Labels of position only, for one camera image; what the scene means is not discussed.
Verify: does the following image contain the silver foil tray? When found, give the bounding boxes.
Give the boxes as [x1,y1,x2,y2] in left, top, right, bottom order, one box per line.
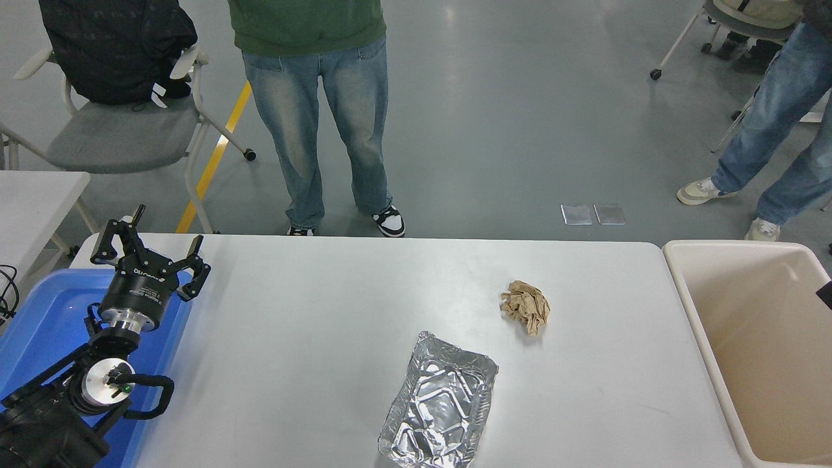
[378,330,500,468]

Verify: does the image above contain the white side table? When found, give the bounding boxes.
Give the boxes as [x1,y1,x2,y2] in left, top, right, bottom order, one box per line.
[0,171,99,293]

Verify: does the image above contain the black cable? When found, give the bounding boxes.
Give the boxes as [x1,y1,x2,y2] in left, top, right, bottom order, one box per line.
[0,265,19,324]

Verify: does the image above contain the blue plastic tray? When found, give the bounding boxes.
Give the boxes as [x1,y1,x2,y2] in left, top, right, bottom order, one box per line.
[0,268,194,468]

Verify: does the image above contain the black jacket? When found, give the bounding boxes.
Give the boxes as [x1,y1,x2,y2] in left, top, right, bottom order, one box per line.
[38,0,198,107]

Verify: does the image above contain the yellow floor tape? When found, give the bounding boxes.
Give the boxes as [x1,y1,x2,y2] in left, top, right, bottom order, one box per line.
[175,81,252,234]

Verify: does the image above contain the crumpled tan paper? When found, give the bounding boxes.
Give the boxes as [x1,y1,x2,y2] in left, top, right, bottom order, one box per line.
[500,280,551,337]

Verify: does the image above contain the person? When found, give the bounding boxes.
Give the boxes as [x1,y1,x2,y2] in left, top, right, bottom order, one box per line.
[228,0,406,239]
[677,0,832,242]
[713,0,803,73]

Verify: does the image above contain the wheeled office chair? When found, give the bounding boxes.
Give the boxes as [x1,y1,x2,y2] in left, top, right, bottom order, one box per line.
[650,0,798,81]

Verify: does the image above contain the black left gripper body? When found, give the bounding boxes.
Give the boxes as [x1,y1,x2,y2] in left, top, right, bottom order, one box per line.
[97,253,183,327]

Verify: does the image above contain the large pale plastic bin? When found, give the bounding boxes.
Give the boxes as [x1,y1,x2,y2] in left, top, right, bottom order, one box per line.
[662,240,832,468]

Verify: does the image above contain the grey seat white chair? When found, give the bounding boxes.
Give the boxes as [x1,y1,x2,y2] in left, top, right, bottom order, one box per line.
[0,44,257,235]

